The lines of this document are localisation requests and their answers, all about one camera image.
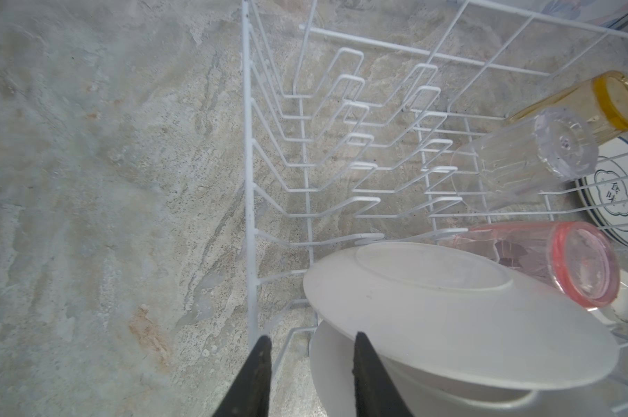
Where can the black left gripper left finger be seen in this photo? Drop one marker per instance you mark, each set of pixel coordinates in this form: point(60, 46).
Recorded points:
point(249, 395)

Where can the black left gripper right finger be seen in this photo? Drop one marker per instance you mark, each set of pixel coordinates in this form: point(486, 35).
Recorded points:
point(375, 392)

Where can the white wire dish rack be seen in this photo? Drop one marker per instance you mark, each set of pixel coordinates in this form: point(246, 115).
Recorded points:
point(356, 107)

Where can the pink plastic cup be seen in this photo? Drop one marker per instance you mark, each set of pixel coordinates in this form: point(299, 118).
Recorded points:
point(574, 257)

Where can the small white bowl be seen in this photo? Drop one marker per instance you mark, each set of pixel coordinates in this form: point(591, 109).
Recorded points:
point(615, 313)

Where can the clear plastic cup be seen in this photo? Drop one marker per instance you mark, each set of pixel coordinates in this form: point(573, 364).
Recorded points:
point(517, 162)

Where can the yellow plastic cup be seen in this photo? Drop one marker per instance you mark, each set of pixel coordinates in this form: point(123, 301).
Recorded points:
point(602, 101)

